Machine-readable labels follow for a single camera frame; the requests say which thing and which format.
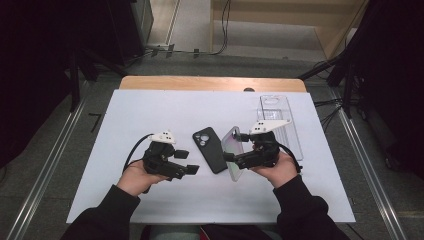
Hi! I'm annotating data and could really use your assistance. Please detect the person's right hand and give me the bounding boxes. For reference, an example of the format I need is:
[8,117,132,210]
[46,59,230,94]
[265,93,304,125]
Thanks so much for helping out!
[249,151,299,189]

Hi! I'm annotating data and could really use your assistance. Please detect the light wooden platform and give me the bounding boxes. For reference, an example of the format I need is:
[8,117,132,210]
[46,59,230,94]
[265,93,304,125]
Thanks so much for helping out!
[209,0,368,60]

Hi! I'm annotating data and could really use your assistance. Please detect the person's left hand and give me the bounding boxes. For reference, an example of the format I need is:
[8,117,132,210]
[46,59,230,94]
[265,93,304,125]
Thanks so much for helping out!
[116,159,169,198]

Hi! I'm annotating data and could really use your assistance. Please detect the white board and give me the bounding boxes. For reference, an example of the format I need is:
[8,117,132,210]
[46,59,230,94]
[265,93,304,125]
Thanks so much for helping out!
[65,89,356,224]

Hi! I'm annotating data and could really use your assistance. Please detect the metal floor rail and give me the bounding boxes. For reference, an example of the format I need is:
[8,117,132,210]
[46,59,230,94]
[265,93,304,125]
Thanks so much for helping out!
[6,81,89,240]
[333,89,408,240]

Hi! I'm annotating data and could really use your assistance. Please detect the black phone case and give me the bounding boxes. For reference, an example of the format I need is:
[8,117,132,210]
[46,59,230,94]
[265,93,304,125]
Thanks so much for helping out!
[192,126,229,175]

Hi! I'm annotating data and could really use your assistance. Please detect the black stand legs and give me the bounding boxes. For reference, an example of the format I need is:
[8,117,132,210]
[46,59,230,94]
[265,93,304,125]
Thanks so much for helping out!
[68,46,129,113]
[298,49,368,118]

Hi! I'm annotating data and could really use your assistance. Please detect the clear plastic rack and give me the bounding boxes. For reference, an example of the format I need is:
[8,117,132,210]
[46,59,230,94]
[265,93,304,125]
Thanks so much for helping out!
[256,94,304,162]

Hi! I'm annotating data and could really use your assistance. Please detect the translucent blue phone case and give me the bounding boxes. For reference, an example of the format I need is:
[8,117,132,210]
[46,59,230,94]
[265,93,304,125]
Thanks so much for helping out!
[221,125,246,183]

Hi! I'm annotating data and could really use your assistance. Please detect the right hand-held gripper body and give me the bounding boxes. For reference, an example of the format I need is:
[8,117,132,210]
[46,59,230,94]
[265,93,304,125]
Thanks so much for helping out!
[234,119,292,170]

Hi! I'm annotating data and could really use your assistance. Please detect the left hand-held gripper black cable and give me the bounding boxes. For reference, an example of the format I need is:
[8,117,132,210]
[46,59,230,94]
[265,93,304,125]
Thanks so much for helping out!
[123,133,154,173]

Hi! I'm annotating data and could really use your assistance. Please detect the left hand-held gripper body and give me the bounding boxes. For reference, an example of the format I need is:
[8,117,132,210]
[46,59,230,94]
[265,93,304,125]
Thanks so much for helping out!
[142,130,188,182]

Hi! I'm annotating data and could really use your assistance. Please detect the thin black floor cables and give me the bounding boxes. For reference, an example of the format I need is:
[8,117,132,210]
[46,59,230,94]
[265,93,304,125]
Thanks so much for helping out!
[313,98,344,132]

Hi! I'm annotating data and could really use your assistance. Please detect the right hand-held gripper black cable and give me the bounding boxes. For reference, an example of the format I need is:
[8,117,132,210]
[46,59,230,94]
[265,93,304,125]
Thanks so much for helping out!
[278,143,304,174]

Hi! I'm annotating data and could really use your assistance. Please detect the hand-held gripper black cable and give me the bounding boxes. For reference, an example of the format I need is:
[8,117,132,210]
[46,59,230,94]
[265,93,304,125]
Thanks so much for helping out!
[123,133,154,173]
[278,143,304,174]

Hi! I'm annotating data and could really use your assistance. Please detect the person's lap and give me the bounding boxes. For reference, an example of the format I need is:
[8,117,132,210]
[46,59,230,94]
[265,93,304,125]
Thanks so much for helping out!
[141,224,279,240]

